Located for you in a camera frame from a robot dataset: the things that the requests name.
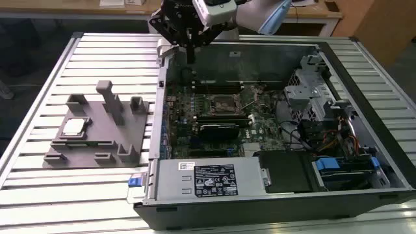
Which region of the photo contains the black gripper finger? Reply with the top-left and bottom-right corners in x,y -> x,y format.
150,10 -> 193,64
191,22 -> 230,64

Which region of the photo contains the metal socket cover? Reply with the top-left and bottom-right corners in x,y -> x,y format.
234,84 -> 262,110

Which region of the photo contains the silver CPU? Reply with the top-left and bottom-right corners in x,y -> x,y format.
62,118 -> 90,135

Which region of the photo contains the CPU socket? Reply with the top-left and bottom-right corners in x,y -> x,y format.
209,94 -> 247,117

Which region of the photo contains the white paper sheet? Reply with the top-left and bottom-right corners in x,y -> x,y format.
99,0 -> 127,9

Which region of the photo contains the wooden desk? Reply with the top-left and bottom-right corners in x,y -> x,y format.
0,0 -> 346,38

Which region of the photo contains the silver metal drive cage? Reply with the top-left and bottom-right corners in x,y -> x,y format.
283,55 -> 353,122

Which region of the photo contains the green motherboard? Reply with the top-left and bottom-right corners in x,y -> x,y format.
162,81 -> 289,158

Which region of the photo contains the black graphics card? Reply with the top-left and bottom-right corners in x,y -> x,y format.
198,122 -> 242,142

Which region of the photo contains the black office chair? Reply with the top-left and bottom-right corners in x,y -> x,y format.
0,18 -> 45,78

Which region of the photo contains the grey parts rack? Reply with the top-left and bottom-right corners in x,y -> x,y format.
42,79 -> 151,169

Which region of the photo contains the silver chipset heatsink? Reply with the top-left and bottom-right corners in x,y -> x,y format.
243,143 -> 263,156

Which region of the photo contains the wooden cabinet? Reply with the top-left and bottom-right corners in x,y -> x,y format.
334,0 -> 416,66

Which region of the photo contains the green RAM stick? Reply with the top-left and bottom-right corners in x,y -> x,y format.
66,141 -> 101,148

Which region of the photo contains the white chair leg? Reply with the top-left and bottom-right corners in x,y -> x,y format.
0,79 -> 17,100

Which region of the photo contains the silver power supply unit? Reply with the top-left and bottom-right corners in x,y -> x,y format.
143,157 -> 273,206

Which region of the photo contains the black plastic shroud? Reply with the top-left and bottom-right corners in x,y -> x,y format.
259,150 -> 315,195

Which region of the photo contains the blue disk carrier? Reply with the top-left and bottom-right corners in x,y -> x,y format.
315,157 -> 342,172

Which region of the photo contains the black PC case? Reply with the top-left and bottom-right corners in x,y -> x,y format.
133,38 -> 416,231

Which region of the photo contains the silver disk bay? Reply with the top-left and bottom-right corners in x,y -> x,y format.
311,156 -> 391,193

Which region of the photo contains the grey plastic case handle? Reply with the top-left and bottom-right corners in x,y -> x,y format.
157,39 -> 175,67

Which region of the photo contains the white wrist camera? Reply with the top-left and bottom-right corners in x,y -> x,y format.
193,0 -> 241,27

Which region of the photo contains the yellow wire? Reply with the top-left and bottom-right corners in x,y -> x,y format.
318,137 -> 341,152

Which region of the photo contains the orange flat wire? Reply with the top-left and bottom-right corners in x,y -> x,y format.
347,135 -> 362,156

